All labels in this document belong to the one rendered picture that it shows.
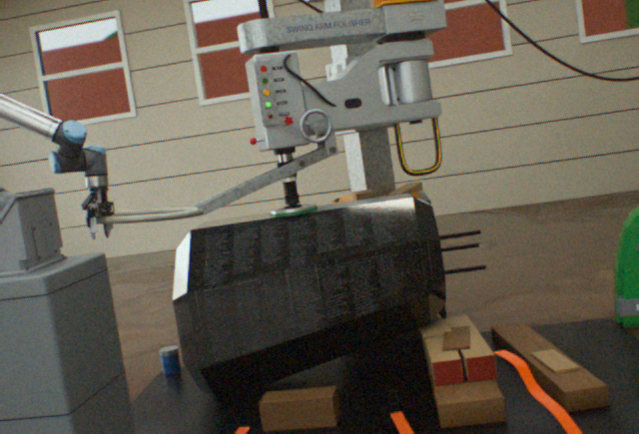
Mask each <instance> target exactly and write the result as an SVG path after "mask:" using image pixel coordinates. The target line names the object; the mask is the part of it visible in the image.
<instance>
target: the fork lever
mask: <svg viewBox="0 0 639 434"><path fill-rule="evenodd" d="M328 150H329V152H330V153H332V154H334V153H335V151H336V149H335V147H330V148H329V149H328ZM328 157H330V156H327V155H326V149H325V145H323V146H321V147H318V148H316V149H314V150H312V151H311V152H309V153H306V154H304V155H302V156H300V157H298V158H296V159H294V162H291V163H289V164H287V165H285V166H283V167H281V168H278V167H276V168H274V169H272V170H270V171H267V172H265V173H263V174H261V175H259V176H257V177H254V178H252V179H250V180H248V181H246V182H244V183H241V184H239V185H237V186H235V187H233V188H231V189H228V190H226V191H224V192H222V193H220V194H217V195H215V196H213V197H211V198H209V199H207V200H204V201H202V202H200V203H198V204H196V205H195V208H198V209H202V210H203V211H204V213H203V214H202V215H201V217H202V216H205V215H207V214H209V213H211V212H213V211H215V210H217V209H220V208H222V207H224V206H226V205H228V204H230V203H232V202H235V201H237V200H239V199H241V198H243V197H245V196H247V195H250V194H252V193H254V192H256V191H258V190H260V189H262V188H265V187H267V186H269V185H271V184H273V183H275V182H277V181H280V180H282V179H284V178H286V177H288V176H290V175H292V174H295V173H297V172H299V171H301V170H303V169H305V168H308V167H310V166H311V165H313V164H315V163H317V162H319V161H322V160H324V159H326V158H328Z"/></svg>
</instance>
